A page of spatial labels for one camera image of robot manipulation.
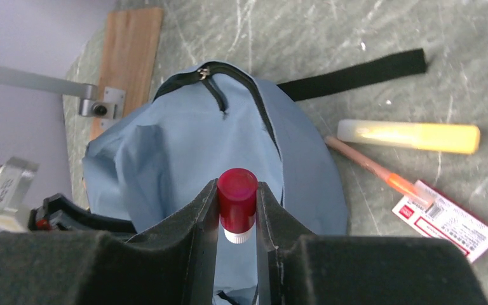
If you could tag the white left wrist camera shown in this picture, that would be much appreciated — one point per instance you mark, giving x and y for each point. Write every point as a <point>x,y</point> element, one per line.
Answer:
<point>16,176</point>

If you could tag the red white eraser box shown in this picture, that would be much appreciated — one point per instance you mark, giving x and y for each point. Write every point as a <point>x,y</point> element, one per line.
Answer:
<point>445,219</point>

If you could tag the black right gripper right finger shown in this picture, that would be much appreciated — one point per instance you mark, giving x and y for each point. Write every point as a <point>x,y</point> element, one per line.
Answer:
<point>297,266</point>

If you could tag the wooden board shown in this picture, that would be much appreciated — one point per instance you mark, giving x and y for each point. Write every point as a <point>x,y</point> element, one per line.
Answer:
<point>128,54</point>

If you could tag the blue backpack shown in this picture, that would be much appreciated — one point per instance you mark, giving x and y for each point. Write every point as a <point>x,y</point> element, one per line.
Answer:
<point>215,117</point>

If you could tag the red cap glue bottle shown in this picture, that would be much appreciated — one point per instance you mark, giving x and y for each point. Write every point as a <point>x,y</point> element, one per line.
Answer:
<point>237,198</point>

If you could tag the grey metal switch bracket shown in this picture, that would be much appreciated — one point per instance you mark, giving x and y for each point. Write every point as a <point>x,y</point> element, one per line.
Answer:
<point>108,106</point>

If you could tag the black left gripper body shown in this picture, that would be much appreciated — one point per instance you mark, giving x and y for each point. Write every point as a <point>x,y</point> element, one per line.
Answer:
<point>57,213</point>

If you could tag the yellow highlighter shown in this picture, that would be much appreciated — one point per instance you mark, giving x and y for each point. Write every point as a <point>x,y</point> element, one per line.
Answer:
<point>446,138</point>

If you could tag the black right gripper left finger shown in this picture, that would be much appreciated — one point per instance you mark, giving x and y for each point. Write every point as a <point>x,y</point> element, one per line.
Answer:
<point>171,263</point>

